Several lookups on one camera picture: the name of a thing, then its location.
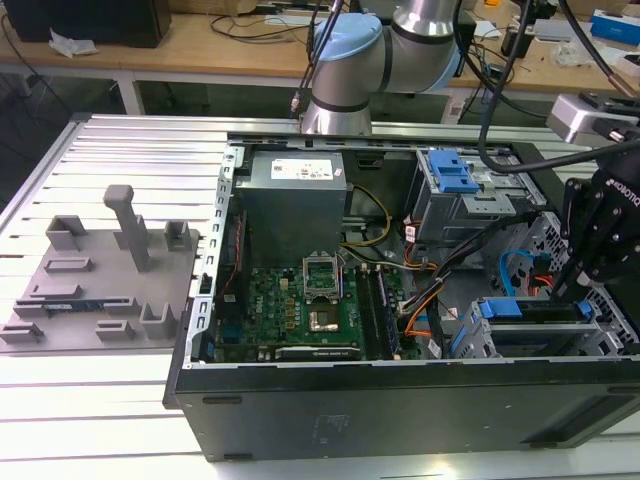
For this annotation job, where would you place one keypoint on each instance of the green RAM stick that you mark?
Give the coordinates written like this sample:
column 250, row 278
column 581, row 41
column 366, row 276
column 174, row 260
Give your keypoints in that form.
column 75, row 306

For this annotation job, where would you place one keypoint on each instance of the blue white carton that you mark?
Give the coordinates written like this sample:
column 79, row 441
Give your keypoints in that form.
column 615, row 22

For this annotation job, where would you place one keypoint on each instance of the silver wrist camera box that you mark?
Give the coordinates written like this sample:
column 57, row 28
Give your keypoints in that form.
column 570, row 117

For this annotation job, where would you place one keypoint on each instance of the green motherboard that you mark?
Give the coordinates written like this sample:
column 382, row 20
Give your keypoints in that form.
column 270, row 310

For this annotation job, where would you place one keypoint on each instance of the metal drive cage blue latch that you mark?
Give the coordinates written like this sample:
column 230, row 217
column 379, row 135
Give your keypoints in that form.
column 450, row 215

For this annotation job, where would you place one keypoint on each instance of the black disk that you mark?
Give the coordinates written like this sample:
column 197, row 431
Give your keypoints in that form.
column 500, row 307

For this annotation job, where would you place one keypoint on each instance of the small grey metal box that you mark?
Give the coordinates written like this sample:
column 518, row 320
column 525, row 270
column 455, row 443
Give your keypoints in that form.
column 552, row 31

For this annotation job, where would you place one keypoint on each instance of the black RAM slot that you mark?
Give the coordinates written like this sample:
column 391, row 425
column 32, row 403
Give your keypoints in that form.
column 382, row 315
column 374, row 315
column 367, row 315

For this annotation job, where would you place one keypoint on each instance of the black metal PC case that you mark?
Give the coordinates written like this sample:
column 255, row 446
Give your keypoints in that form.
column 350, row 415

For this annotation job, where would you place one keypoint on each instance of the large black box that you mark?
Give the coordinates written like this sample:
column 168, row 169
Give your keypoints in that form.
column 90, row 22

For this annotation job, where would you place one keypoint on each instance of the grey parts rack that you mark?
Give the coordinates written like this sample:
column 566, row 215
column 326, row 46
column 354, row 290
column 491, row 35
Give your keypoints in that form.
column 100, row 320

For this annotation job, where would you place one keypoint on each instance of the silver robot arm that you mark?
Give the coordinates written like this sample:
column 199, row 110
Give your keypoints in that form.
column 345, row 75

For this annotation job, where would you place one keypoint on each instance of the small black device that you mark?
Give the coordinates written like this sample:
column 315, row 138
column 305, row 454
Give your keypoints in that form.
column 517, row 42

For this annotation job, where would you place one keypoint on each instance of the white crumpled plastic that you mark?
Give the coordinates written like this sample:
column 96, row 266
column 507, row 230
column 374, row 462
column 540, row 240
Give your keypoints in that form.
column 70, row 44

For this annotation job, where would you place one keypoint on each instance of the black graphics card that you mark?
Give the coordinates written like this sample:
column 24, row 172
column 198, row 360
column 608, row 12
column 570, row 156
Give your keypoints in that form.
column 320, row 353

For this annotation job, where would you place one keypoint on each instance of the metal disk bay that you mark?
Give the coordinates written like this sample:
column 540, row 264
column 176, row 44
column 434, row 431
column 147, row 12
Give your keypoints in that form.
column 472, row 335

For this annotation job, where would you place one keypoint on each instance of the grey power supply box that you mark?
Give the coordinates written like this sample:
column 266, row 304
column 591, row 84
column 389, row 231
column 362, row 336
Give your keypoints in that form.
column 290, row 210

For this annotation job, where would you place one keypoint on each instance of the wooden workbench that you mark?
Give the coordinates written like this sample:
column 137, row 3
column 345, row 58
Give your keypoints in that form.
column 200, row 55

